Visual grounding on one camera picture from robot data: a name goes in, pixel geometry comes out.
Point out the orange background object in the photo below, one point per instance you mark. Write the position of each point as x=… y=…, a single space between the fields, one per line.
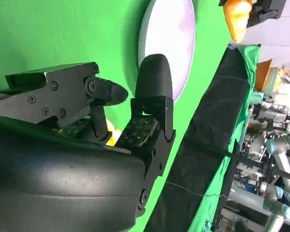
x=263 y=72

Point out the black cloth backdrop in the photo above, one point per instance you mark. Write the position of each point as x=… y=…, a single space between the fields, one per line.
x=207 y=120

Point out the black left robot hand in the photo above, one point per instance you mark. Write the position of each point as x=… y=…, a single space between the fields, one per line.
x=265 y=9

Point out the workshop desk clutter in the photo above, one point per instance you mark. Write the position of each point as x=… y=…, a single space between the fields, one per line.
x=256 y=135

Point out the lilac plate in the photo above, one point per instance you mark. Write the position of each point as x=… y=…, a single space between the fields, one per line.
x=169 y=29

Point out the green table cloth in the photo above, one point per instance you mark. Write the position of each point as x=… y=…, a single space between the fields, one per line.
x=62 y=31

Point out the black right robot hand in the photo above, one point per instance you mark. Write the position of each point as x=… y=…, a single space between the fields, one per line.
x=50 y=181

